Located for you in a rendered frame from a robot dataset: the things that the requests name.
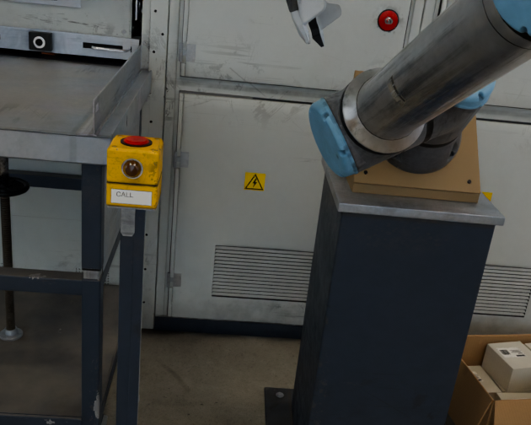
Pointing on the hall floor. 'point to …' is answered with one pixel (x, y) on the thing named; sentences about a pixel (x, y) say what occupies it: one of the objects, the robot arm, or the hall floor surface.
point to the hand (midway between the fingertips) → (309, 39)
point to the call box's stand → (130, 314)
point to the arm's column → (386, 317)
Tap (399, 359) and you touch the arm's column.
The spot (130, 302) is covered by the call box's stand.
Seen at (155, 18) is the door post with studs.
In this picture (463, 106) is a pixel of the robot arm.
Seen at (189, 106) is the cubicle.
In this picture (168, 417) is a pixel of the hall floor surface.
